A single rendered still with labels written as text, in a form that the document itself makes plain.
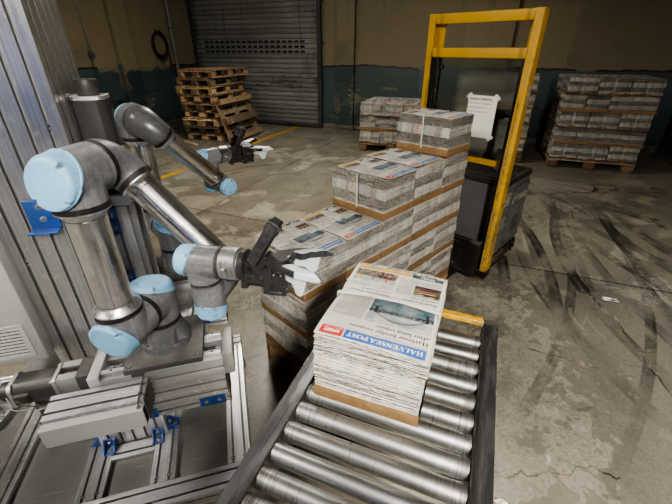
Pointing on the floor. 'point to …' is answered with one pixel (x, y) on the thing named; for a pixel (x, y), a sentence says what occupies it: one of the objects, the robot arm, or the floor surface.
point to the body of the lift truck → (476, 208)
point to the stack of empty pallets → (205, 93)
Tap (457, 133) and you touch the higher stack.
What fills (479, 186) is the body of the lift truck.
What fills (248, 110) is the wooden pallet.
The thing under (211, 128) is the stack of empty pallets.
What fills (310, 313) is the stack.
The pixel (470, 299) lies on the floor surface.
